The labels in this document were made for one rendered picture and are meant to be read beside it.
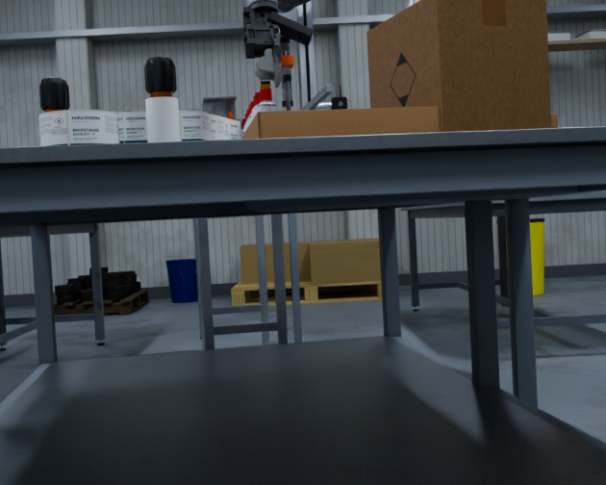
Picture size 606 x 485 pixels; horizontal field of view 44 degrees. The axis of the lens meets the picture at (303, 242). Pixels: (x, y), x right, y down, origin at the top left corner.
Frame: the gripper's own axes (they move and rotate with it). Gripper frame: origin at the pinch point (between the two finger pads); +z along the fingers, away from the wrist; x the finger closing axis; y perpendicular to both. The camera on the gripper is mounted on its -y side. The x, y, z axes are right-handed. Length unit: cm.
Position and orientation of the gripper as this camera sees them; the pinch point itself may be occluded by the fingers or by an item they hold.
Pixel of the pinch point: (279, 82)
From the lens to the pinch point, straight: 185.4
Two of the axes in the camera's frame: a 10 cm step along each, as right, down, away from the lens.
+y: -9.9, 0.6, -1.5
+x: 1.2, -3.0, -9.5
